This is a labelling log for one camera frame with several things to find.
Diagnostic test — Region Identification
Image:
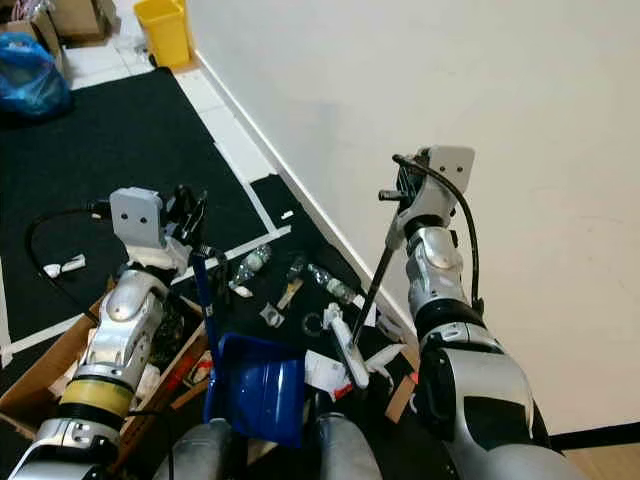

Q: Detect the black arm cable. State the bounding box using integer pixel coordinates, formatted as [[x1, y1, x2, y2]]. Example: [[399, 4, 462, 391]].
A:
[[392, 152, 484, 313], [27, 204, 112, 323]]

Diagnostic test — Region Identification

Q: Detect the grey left robot leg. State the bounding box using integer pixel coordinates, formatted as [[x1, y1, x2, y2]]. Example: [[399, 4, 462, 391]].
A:
[[165, 418, 241, 480]]

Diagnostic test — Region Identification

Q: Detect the crumpled clear plastic wrapper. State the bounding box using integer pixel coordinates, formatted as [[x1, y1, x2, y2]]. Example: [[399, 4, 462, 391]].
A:
[[258, 303, 286, 329]]

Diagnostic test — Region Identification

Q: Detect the black handled white broom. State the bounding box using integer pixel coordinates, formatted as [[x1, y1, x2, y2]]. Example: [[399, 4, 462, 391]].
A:
[[323, 240, 401, 391]]

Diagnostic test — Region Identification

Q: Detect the brown cardboard storage box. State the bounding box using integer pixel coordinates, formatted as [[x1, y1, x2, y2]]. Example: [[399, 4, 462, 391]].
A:
[[50, 0, 109, 44], [5, 12, 73, 76]]

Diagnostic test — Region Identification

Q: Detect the white crumpled paper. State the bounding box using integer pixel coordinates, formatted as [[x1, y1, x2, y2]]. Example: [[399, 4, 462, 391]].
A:
[[43, 255, 87, 279]]

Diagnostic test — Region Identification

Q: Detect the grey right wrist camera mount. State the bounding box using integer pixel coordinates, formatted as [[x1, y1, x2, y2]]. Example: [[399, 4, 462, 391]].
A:
[[420, 145, 477, 216]]

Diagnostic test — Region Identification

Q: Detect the yellow plastic bin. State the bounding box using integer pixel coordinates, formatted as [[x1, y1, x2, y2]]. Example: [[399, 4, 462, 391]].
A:
[[133, 0, 194, 70]]

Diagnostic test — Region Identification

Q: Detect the white printed paper sheet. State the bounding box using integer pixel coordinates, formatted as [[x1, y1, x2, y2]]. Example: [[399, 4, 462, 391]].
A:
[[303, 350, 353, 396]]

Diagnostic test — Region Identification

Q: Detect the small brown wooden piece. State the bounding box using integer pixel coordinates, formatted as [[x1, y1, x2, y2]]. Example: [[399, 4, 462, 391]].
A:
[[278, 278, 306, 311]]

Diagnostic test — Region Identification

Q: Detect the clear plastic bottle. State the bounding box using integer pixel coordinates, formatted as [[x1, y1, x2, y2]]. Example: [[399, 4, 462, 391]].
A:
[[228, 243, 274, 298], [305, 262, 361, 306]]

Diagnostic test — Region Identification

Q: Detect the grey right robot leg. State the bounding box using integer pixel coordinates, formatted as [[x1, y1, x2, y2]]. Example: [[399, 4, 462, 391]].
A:
[[305, 412, 396, 480]]

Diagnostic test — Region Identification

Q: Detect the blue plastic dustpan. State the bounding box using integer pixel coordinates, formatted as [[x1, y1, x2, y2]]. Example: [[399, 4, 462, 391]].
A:
[[193, 248, 308, 449]]

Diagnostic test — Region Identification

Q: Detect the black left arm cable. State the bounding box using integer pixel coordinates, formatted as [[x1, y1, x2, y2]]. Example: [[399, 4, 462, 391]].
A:
[[27, 204, 112, 323]]

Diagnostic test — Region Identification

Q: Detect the blue plastic bag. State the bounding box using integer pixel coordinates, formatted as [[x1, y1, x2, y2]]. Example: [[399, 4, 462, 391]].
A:
[[0, 32, 74, 124]]

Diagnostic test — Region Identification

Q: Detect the open cardboard trash box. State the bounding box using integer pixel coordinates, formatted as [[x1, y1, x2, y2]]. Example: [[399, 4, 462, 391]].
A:
[[0, 295, 211, 446]]

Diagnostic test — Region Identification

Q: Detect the grey robot leg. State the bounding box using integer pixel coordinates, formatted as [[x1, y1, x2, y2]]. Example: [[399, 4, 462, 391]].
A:
[[165, 418, 241, 480], [305, 412, 396, 480]]

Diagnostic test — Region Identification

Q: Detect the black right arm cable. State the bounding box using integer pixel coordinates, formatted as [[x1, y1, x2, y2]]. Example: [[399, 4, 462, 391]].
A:
[[392, 152, 484, 313]]

